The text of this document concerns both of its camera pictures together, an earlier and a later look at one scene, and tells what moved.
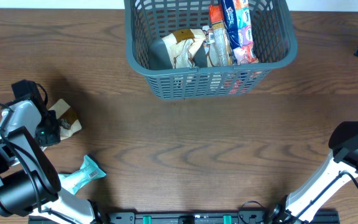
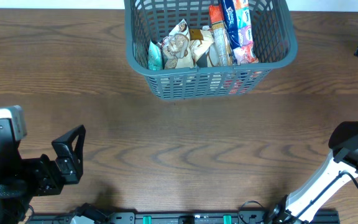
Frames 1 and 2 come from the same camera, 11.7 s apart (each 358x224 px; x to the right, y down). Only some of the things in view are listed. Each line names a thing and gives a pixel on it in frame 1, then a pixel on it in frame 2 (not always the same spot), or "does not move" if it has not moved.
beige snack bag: (187, 48) to (201, 40)
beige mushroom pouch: (69, 122) to (176, 48)
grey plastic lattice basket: (273, 36) does not move
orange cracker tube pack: (222, 45) does not move
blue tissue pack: (237, 15) does not move
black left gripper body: (49, 129) to (39, 178)
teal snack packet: (89, 172) to (155, 56)
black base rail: (319, 216) does not move
